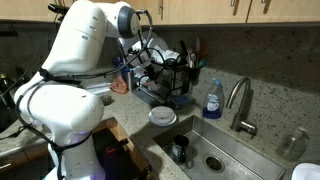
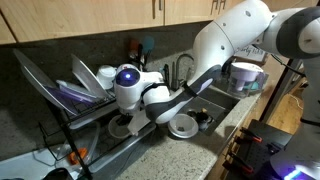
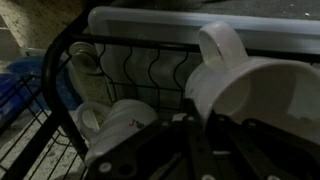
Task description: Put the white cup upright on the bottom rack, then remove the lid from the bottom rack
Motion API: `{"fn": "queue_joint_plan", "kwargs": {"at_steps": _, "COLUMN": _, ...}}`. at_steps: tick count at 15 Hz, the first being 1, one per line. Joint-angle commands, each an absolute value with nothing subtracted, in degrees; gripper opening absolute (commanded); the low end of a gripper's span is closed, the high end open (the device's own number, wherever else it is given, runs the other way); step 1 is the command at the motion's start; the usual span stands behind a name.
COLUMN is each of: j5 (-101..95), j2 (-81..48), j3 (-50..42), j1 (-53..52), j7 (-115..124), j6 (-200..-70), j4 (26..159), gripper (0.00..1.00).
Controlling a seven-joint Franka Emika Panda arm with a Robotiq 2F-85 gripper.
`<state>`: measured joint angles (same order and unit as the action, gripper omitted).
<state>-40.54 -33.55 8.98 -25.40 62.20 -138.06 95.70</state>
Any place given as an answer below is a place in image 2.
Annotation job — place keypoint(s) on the clear plastic lid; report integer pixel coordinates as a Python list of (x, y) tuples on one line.
[(83, 140)]

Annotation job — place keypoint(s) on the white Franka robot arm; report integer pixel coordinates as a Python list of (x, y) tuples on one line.
[(226, 43)]

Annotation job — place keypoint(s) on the plain white cup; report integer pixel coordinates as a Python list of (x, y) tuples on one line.
[(116, 131)]

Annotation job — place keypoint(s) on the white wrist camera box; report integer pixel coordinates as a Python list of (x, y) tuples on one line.
[(139, 121)]

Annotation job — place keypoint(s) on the black cooking utensil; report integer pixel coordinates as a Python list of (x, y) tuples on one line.
[(140, 55)]

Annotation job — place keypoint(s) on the stainless steel sink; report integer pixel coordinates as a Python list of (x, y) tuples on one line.
[(216, 103)]

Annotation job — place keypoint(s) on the white flat tray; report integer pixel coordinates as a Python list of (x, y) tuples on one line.
[(20, 168)]

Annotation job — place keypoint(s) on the white bowl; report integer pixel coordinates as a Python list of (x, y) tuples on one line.
[(182, 128)]

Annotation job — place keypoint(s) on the large white purple plate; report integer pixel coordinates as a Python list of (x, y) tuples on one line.
[(40, 80)]

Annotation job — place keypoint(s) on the white ribbed cup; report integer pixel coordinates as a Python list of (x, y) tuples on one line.
[(106, 76)]

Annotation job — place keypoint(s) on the black mounting plate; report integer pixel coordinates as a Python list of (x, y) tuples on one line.
[(266, 140)]

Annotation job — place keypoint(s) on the white water filter pitcher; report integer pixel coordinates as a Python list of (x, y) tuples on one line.
[(245, 78)]

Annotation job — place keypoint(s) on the small white plate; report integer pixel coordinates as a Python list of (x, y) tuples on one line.
[(88, 76)]

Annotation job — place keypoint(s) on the wooden wall cabinet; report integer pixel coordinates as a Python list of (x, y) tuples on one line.
[(83, 16)]

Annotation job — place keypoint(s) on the black slanted pole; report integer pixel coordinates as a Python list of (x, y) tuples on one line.
[(280, 90)]

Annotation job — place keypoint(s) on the black clamp orange tip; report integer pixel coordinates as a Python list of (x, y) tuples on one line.
[(240, 163), (251, 136)]

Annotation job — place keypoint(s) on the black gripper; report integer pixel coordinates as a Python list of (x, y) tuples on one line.
[(127, 112)]

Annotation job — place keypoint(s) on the red spatula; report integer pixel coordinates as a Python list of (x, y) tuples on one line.
[(134, 46)]

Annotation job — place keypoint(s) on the metal sink faucet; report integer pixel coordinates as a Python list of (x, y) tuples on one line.
[(177, 73)]

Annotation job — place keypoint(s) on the grey rack drip tray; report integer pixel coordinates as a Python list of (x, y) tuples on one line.
[(113, 156)]

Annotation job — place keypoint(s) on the teal spatula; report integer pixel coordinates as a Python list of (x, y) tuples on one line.
[(148, 45)]

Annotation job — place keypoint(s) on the black mug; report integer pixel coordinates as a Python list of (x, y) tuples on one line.
[(204, 119)]

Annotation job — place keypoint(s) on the wooden script sign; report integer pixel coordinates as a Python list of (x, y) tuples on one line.
[(251, 53)]

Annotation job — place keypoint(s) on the pale flat plastic board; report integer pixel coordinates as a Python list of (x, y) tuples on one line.
[(75, 90)]

